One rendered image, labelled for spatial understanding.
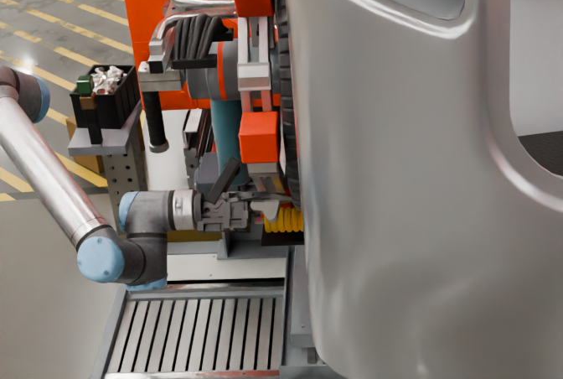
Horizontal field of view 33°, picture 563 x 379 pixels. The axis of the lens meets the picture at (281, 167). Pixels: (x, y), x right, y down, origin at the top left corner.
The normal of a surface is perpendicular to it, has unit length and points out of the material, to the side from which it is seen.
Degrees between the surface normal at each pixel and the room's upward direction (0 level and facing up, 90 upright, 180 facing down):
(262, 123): 0
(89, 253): 54
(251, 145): 90
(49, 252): 0
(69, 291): 0
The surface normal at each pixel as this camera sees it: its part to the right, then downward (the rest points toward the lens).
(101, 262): -0.38, -0.09
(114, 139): -0.07, -0.85
